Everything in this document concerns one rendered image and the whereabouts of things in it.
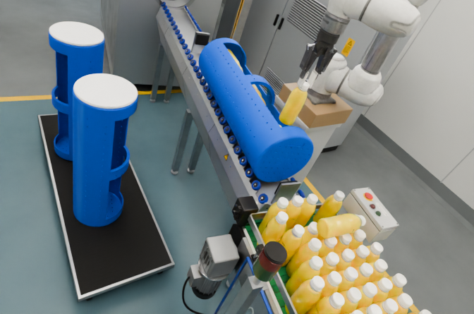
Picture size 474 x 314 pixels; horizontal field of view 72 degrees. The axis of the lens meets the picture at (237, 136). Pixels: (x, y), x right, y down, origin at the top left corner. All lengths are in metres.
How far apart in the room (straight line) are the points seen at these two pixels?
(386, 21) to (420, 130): 3.03
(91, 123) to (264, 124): 0.78
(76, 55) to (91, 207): 0.84
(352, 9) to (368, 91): 0.77
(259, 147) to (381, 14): 0.65
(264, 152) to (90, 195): 1.03
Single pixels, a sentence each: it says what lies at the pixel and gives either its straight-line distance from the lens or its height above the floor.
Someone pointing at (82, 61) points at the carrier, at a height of 0.94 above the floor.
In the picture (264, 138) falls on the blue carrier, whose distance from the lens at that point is 1.36.
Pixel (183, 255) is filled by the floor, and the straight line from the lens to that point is 2.30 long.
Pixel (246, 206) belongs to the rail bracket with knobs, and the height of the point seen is 1.00.
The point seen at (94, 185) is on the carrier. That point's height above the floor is 0.52.
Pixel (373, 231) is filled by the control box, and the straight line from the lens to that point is 1.46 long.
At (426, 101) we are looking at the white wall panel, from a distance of 4.09.
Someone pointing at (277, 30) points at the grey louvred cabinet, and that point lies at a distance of 3.67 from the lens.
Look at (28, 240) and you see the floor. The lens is 2.36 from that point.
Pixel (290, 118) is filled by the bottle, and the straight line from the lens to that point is 1.40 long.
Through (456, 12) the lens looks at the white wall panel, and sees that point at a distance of 4.03.
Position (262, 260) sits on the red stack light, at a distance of 0.91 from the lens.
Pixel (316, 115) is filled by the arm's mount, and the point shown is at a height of 1.09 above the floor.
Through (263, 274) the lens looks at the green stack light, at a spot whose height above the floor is 1.19.
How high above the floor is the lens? 1.95
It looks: 36 degrees down
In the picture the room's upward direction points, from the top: 21 degrees clockwise
